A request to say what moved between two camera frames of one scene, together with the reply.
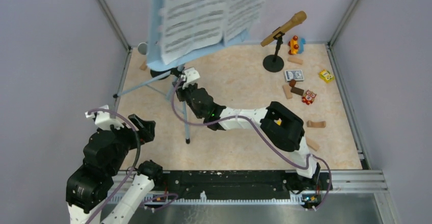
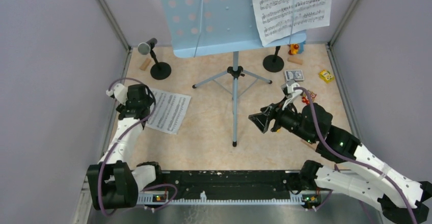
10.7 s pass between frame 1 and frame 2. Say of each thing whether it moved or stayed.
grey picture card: stayed
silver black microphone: stayed
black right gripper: moved
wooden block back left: stayed
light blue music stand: moved
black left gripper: moved
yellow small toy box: stayed
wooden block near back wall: stayed
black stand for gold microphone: stayed
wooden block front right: stayed
